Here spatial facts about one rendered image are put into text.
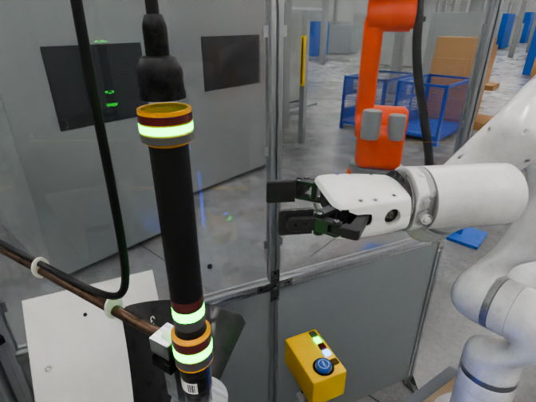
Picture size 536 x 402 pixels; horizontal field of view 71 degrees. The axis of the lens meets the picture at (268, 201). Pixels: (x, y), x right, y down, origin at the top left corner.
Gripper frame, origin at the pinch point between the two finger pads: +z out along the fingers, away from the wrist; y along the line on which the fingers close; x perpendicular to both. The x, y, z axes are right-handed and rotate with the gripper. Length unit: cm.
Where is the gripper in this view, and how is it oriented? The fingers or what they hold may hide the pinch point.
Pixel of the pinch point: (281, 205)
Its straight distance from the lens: 46.3
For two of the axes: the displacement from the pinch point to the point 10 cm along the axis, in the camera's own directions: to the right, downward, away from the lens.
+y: -1.6, -4.3, 8.9
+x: 0.2, -9.0, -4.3
